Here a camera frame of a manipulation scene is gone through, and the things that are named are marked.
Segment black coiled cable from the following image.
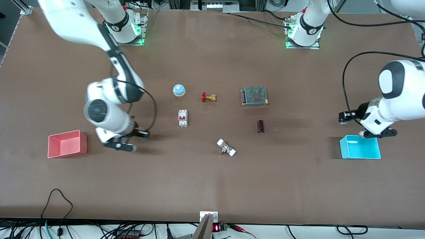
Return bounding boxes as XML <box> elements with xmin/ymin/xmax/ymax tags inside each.
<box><xmin>336</xmin><ymin>225</ymin><xmax>368</xmax><ymax>235</ymax></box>

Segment metal fitting white ends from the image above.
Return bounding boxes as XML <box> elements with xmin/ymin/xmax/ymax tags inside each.
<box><xmin>216</xmin><ymin>138</ymin><xmax>237</xmax><ymax>157</ymax></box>

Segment cyan plastic box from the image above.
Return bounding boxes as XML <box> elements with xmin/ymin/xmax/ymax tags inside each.
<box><xmin>339</xmin><ymin>135</ymin><xmax>382</xmax><ymax>160</ymax></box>

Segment pink plastic box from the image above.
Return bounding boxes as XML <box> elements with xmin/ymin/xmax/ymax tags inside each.
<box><xmin>47</xmin><ymin>130</ymin><xmax>88</xmax><ymax>159</ymax></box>

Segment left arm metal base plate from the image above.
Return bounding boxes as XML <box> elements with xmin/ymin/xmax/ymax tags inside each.
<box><xmin>285</xmin><ymin>17</ymin><xmax>320</xmax><ymax>49</ymax></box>

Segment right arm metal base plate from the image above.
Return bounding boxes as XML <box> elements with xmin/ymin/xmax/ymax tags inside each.
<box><xmin>110</xmin><ymin>9</ymin><xmax>148</xmax><ymax>46</ymax></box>

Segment thin black looped cable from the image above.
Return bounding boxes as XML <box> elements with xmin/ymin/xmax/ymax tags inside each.
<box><xmin>41</xmin><ymin>189</ymin><xmax>73</xmax><ymax>234</ymax></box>

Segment red clip lead wire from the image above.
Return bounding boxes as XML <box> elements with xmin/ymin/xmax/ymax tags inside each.
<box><xmin>229</xmin><ymin>224</ymin><xmax>257</xmax><ymax>239</ymax></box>

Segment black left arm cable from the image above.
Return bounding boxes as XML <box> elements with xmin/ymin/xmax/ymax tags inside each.
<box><xmin>327</xmin><ymin>0</ymin><xmax>425</xmax><ymax>127</ymax></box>

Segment black cable to arm base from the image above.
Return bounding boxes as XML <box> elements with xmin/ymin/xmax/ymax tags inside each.
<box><xmin>229</xmin><ymin>10</ymin><xmax>294</xmax><ymax>30</ymax></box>

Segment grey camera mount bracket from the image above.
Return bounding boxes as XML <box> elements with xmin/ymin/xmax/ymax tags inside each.
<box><xmin>191</xmin><ymin>211</ymin><xmax>219</xmax><ymax>239</ymax></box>

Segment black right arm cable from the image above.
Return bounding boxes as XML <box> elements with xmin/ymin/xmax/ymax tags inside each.
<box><xmin>110</xmin><ymin>63</ymin><xmax>158</xmax><ymax>132</ymax></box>

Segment metal mesh power supply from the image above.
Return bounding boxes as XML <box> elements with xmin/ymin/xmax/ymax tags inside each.
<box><xmin>241</xmin><ymin>86</ymin><xmax>269</xmax><ymax>107</ymax></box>

